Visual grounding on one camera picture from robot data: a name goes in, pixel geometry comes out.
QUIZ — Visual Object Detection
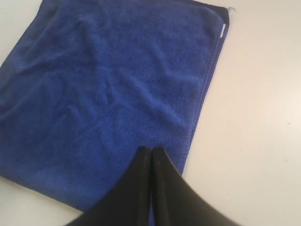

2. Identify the white clothing label tag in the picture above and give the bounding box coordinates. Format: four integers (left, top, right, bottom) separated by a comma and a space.
220, 24, 226, 38

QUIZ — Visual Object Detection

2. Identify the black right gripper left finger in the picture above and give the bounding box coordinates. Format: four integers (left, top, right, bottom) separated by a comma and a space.
68, 146, 151, 226

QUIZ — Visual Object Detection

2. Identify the blue towel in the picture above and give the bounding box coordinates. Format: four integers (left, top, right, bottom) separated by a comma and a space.
0, 0, 230, 210

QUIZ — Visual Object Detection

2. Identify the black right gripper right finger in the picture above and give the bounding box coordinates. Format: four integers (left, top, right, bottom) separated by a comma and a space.
152, 148, 235, 226

